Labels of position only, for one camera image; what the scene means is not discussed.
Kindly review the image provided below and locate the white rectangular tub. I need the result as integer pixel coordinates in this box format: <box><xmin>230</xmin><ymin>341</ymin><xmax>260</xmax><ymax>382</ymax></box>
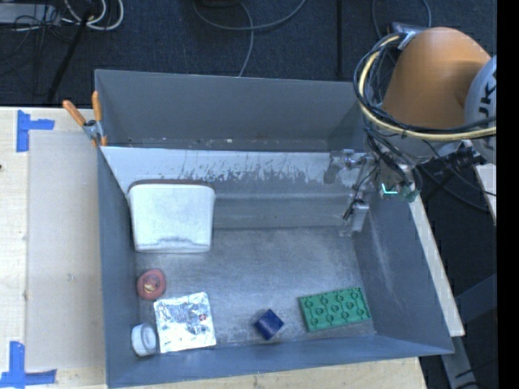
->
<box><xmin>127</xmin><ymin>179</ymin><xmax>217</xmax><ymax>254</ymax></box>

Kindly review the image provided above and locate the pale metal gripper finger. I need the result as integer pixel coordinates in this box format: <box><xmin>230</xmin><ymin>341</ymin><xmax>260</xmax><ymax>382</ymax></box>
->
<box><xmin>342</xmin><ymin>199</ymin><xmax>371</xmax><ymax>235</ymax></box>
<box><xmin>323</xmin><ymin>149</ymin><xmax>375</xmax><ymax>186</ymax></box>

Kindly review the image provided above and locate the pale flat board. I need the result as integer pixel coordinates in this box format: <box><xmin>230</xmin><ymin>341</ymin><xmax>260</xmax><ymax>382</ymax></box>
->
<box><xmin>24</xmin><ymin>130</ymin><xmax>108</xmax><ymax>374</ymax></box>

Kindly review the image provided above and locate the silver foil packet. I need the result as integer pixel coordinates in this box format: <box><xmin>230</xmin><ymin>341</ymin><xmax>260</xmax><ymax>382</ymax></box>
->
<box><xmin>152</xmin><ymin>291</ymin><xmax>218</xmax><ymax>355</ymax></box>

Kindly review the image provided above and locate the grey metal bin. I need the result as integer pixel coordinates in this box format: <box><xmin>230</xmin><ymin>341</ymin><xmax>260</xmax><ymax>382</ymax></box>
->
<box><xmin>93</xmin><ymin>69</ymin><xmax>456</xmax><ymax>389</ymax></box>

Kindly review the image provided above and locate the white tape roll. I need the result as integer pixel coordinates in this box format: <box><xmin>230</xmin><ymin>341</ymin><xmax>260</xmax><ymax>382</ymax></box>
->
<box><xmin>130</xmin><ymin>323</ymin><xmax>158</xmax><ymax>357</ymax></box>

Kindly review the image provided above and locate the blue cube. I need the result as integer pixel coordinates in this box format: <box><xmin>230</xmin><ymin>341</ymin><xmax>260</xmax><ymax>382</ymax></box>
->
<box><xmin>253</xmin><ymin>308</ymin><xmax>285</xmax><ymax>341</ymax></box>

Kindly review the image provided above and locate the green flat block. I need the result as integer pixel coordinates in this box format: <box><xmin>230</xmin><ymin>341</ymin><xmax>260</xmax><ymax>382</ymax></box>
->
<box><xmin>297</xmin><ymin>286</ymin><xmax>372</xmax><ymax>333</ymax></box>

